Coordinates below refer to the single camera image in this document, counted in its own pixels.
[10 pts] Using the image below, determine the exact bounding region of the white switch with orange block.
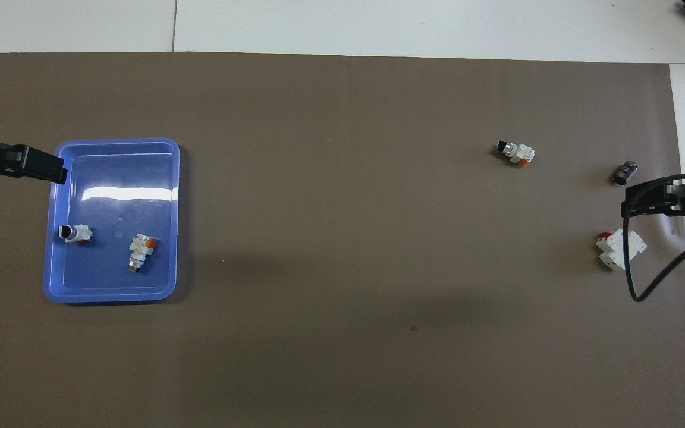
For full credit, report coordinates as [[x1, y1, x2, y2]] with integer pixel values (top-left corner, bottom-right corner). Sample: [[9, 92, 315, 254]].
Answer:
[[128, 234, 156, 274]]

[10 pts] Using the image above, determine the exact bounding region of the brown table mat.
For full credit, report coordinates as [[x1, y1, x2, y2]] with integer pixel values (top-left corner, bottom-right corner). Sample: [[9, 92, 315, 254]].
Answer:
[[0, 52, 685, 428]]

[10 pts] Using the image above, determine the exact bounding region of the white circuit breaker red lever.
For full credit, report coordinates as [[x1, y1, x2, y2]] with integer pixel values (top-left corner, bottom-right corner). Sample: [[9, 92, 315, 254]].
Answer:
[[596, 229, 648, 272]]

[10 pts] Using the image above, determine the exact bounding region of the small black component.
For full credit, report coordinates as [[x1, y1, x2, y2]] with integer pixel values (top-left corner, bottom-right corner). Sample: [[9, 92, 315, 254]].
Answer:
[[612, 160, 640, 185]]

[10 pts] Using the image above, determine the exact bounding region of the blue plastic tray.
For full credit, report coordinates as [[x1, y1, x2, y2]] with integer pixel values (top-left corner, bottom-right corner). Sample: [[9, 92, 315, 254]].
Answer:
[[43, 137, 180, 304]]

